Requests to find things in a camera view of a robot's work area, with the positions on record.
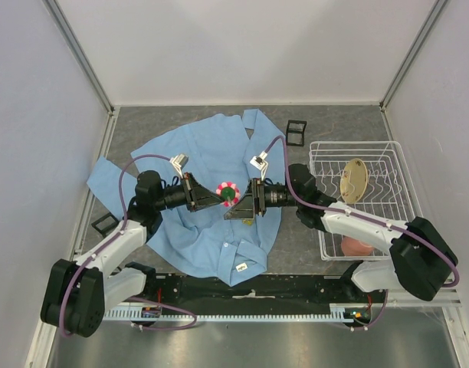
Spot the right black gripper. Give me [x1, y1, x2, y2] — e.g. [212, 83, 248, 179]
[225, 178, 301, 220]

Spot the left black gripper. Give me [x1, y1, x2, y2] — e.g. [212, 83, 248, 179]
[154, 172, 224, 212]

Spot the pink flower plush brooch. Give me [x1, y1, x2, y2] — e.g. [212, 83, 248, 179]
[216, 182, 241, 207]

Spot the light blue shirt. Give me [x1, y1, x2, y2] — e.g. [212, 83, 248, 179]
[84, 107, 288, 285]

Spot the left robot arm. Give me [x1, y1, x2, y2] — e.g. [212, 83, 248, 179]
[40, 170, 224, 337]

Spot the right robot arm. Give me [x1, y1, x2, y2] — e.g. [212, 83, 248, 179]
[224, 164, 459, 302]

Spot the pink ceramic cup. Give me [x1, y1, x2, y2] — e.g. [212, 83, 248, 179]
[340, 237, 374, 257]

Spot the beige ceramic plate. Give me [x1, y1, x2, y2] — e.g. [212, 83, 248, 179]
[339, 158, 369, 204]

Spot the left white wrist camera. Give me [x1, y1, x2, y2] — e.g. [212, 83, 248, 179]
[169, 153, 189, 178]

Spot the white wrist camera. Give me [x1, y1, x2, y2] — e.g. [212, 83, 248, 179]
[169, 153, 189, 178]
[250, 151, 268, 181]

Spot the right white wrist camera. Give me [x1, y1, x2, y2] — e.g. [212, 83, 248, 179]
[250, 151, 268, 181]

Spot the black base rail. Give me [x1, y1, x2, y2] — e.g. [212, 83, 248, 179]
[103, 268, 389, 311]

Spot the black plastic frame back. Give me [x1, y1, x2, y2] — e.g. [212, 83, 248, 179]
[285, 120, 307, 147]

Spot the black plastic frame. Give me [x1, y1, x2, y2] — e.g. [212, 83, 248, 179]
[91, 212, 119, 238]
[285, 120, 307, 147]

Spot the black plastic frame left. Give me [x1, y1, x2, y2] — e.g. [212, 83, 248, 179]
[91, 212, 119, 238]

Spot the white wire dish rack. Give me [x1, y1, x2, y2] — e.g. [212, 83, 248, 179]
[309, 140, 437, 264]

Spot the white slotted cable duct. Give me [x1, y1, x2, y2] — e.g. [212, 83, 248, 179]
[103, 303, 371, 324]

